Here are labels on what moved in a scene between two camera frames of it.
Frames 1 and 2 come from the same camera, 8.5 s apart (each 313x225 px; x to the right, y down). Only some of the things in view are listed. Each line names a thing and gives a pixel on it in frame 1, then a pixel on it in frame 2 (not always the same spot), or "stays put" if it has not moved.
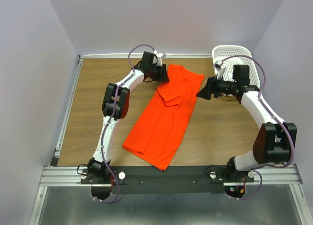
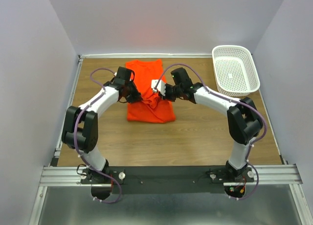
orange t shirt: (157, 133) to (151, 108)
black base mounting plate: (174, 180) stays put
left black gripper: (162, 77) to (136, 97)
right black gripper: (212, 84) to (166, 97)
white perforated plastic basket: (220, 52) stays put
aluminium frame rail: (264, 175) stays put
